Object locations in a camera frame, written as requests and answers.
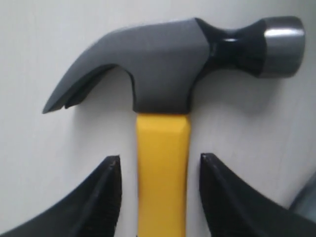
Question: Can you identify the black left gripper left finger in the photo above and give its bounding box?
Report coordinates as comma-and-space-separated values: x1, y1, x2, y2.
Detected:
2, 156, 121, 237

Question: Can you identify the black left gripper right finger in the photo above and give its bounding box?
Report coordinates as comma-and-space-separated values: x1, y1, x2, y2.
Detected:
199, 153, 316, 237

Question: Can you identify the yellow black claw hammer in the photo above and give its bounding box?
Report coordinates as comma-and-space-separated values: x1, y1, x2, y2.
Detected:
43, 16, 306, 237

